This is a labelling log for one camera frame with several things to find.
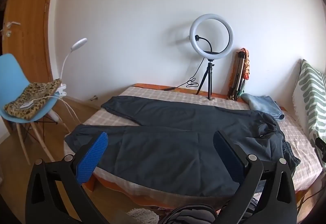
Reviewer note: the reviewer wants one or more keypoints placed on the metal door stop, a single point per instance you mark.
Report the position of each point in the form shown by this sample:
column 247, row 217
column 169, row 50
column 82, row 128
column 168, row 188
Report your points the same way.
column 94, row 98

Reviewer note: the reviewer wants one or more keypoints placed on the white shaggy rug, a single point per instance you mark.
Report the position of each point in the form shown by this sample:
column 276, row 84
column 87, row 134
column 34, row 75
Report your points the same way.
column 142, row 215

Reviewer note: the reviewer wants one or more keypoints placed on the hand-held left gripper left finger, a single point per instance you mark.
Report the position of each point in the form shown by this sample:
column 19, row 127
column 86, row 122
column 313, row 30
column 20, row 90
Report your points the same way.
column 91, row 156

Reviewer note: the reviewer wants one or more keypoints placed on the folded light blue jeans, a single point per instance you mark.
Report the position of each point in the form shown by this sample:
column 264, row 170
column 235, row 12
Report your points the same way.
column 264, row 106

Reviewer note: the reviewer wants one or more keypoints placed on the light blue chair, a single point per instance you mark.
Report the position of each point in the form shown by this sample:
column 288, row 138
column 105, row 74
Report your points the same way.
column 10, row 73

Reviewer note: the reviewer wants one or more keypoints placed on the white green leaf cushion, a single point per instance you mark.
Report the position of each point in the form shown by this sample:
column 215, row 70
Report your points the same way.
column 310, row 91

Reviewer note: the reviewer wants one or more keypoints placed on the white clip lamp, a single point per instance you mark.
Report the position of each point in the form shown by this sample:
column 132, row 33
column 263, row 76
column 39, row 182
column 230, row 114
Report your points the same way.
column 79, row 44

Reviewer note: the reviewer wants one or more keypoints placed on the leopard print cushion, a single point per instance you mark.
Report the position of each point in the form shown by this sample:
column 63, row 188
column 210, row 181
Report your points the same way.
column 38, row 91

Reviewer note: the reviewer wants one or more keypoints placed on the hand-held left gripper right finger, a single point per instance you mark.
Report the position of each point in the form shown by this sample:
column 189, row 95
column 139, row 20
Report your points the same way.
column 229, row 157

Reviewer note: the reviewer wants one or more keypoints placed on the wooden door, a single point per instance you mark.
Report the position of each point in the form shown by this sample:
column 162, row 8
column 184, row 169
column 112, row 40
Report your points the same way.
column 25, row 22

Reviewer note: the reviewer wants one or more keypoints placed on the folded grey tripod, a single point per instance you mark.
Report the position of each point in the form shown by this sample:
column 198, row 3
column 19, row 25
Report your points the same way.
column 238, row 73

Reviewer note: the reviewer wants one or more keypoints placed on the small black tripod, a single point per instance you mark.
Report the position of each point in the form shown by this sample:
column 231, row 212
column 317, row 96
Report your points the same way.
column 210, row 78

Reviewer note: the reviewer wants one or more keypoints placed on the dark grey pants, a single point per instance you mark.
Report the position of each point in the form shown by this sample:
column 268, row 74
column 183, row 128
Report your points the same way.
column 165, row 147

